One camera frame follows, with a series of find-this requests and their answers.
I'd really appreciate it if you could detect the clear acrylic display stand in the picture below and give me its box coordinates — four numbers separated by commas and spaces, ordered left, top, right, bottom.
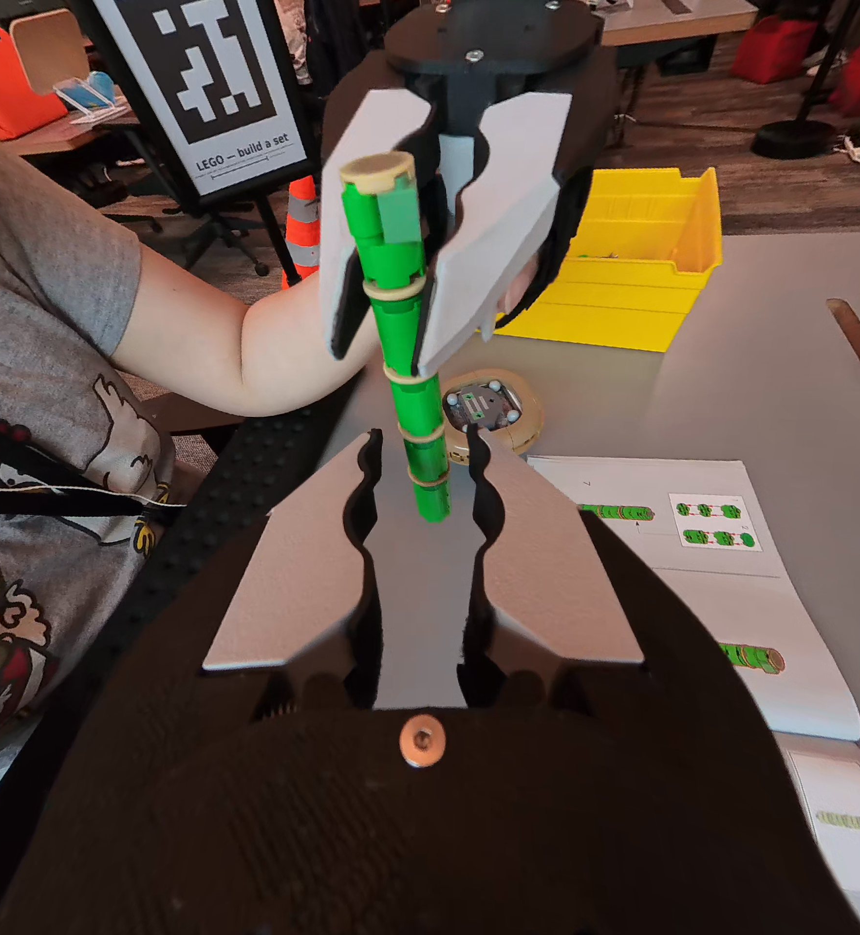
53, 69, 129, 118

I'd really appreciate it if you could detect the green bamboo stalk model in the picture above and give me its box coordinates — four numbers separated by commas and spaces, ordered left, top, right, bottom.
338, 152, 451, 524

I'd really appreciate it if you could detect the person's left forearm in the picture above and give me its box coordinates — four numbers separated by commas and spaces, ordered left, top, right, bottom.
109, 240, 367, 419

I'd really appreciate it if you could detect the grey desk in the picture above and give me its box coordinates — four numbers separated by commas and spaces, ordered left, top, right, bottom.
320, 232, 860, 935

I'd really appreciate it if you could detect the black framed tag sign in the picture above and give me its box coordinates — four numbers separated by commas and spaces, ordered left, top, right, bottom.
90, 0, 321, 210

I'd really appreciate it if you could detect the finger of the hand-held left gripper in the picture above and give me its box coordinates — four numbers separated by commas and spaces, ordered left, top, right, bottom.
410, 91, 574, 375
318, 89, 433, 360

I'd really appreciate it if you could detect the white cord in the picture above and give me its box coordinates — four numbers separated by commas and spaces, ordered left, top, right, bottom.
0, 484, 187, 510

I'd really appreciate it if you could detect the orange traffic cone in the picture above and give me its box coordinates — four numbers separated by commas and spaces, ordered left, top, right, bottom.
281, 174, 323, 290

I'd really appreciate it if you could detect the open instruction booklet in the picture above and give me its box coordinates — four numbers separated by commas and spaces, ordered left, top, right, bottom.
525, 454, 860, 743

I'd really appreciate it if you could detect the black floor stand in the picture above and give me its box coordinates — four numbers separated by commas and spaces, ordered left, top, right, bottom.
751, 0, 860, 161

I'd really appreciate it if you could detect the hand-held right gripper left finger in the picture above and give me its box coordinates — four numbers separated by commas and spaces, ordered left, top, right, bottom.
202, 430, 386, 706

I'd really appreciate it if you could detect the yellow plastic bin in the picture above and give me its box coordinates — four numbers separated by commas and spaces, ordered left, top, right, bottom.
494, 167, 725, 355

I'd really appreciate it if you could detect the person in grey t-shirt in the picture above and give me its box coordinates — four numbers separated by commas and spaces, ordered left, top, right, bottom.
0, 120, 190, 775

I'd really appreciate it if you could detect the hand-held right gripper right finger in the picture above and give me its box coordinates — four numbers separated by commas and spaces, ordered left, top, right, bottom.
460, 424, 646, 707

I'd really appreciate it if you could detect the person's left hand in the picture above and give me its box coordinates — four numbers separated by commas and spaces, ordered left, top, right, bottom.
502, 259, 548, 314

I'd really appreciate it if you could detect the closed white instruction booklet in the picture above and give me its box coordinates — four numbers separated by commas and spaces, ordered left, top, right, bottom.
773, 732, 860, 914

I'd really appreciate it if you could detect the black shoulder strap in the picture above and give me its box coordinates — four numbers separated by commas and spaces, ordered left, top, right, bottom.
0, 412, 184, 528

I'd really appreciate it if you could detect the tan wooden board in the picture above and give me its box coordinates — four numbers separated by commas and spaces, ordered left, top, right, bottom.
9, 9, 92, 96

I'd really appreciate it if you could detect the tan round model base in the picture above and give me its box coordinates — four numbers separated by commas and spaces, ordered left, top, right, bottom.
441, 367, 546, 467

